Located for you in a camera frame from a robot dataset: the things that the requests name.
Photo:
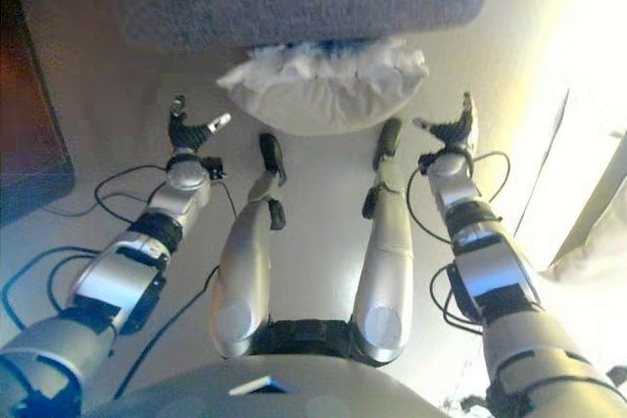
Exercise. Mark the grey robot torso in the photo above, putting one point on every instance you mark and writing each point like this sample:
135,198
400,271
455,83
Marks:
303,388

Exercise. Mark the white frilled cushion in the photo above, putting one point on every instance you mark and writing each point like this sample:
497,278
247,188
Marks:
323,95

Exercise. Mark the silver left robot leg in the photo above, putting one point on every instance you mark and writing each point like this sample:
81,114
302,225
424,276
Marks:
245,266

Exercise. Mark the white fringed throw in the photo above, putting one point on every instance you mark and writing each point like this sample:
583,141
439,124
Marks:
595,222

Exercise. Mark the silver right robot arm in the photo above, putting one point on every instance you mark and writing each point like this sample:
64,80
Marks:
495,271

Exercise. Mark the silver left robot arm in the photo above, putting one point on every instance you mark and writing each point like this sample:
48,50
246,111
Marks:
117,276

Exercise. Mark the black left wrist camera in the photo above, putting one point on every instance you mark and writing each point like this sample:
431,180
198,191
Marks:
214,167

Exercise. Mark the silver right robot leg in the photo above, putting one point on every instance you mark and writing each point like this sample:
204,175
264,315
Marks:
387,261

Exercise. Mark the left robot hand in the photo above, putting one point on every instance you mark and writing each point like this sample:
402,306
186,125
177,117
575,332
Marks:
188,134

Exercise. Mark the dark framed glossy panel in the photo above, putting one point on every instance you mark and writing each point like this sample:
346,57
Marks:
27,109

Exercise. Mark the silver robot leg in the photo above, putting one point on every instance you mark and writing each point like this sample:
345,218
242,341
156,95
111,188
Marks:
387,261
245,266

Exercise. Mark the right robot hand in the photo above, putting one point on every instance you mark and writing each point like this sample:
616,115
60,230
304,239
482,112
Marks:
455,136

